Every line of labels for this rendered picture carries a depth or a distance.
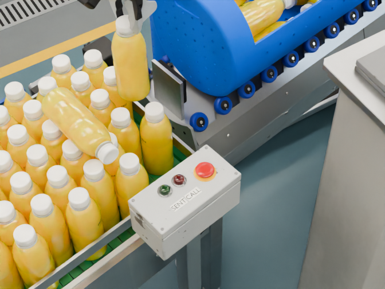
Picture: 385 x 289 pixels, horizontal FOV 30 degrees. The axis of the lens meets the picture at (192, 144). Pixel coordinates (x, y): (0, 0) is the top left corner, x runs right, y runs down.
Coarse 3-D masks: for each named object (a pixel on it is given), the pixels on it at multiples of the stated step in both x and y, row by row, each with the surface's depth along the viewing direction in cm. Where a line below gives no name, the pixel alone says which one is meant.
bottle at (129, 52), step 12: (120, 36) 137; (132, 36) 137; (120, 48) 138; (132, 48) 138; (144, 48) 141; (120, 60) 140; (132, 60) 140; (144, 60) 143; (120, 72) 143; (132, 72) 143; (144, 72) 145; (120, 84) 146; (132, 84) 145; (144, 84) 147; (120, 96) 150; (132, 96) 148; (144, 96) 150
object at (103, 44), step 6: (90, 42) 175; (96, 42) 174; (102, 42) 174; (108, 42) 174; (84, 48) 173; (90, 48) 173; (96, 48) 173; (102, 48) 173; (108, 48) 173; (102, 54) 171; (108, 54) 171; (84, 60) 176; (108, 60) 172; (108, 66) 173
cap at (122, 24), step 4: (120, 16) 138; (124, 16) 138; (116, 20) 137; (120, 20) 137; (124, 20) 137; (128, 20) 137; (116, 24) 136; (120, 24) 136; (124, 24) 136; (128, 24) 136; (116, 28) 137; (120, 28) 136; (124, 28) 136; (128, 28) 136; (120, 32) 137; (124, 32) 136; (128, 32) 136; (132, 32) 137
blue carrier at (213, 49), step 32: (160, 0) 160; (192, 0) 150; (224, 0) 149; (320, 0) 162; (352, 0) 170; (160, 32) 169; (192, 32) 157; (224, 32) 148; (288, 32) 159; (192, 64) 165; (224, 64) 154; (256, 64) 157
